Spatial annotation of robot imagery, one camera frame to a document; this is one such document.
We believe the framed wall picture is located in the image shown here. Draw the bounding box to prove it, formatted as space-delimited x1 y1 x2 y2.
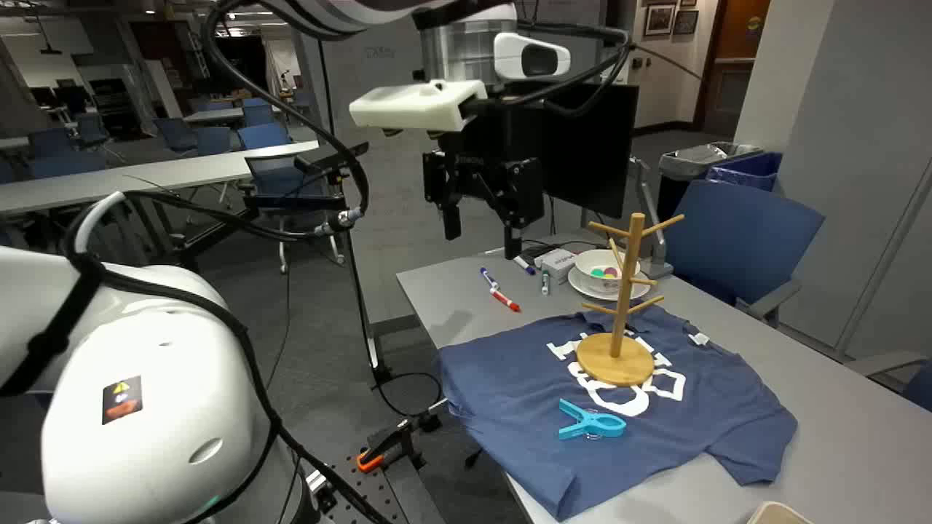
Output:
672 6 702 42
641 0 678 42

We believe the black metal breadboard base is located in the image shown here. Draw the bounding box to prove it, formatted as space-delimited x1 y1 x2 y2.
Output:
287 448 448 524

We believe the brown wooden door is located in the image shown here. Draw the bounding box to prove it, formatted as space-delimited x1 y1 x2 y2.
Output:
711 0 771 71

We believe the white bowl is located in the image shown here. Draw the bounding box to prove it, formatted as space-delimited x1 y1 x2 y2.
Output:
571 249 635 292

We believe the black camera on tripod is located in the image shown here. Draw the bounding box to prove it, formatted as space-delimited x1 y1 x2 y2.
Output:
287 140 397 388

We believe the small white cardboard box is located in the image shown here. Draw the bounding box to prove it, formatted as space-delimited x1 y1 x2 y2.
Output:
529 244 583 278

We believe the orange black clamp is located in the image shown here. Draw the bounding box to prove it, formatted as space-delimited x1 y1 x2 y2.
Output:
351 418 418 477

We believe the white plate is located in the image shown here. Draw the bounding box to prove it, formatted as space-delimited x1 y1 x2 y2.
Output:
565 265 654 305

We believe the long grey background table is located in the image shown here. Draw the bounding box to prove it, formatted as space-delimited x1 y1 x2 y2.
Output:
0 140 324 220

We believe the beige plastic tray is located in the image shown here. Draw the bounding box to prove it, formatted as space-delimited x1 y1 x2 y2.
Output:
745 498 816 524

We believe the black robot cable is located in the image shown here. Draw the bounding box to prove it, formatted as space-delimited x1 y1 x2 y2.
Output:
0 0 394 524

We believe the black computer monitor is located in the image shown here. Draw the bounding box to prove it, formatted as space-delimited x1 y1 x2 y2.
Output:
522 83 643 222

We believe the grey trash bin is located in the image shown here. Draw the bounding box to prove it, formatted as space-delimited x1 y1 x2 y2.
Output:
654 142 740 222

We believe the light blue plastic peg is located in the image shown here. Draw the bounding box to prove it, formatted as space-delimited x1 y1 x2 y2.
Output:
557 396 630 445

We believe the red marker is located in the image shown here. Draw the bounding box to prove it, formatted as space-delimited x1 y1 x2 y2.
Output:
485 284 525 316

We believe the blue recycling bin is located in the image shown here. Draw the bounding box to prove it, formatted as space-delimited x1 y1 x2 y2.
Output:
702 148 787 196

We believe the wooden branch stand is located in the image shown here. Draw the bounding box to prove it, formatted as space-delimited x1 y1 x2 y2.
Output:
573 209 686 391

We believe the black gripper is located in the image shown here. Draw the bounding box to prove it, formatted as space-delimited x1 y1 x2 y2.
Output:
418 93 547 265

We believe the blue printed t-shirt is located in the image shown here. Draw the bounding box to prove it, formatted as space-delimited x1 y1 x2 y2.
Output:
433 305 801 521

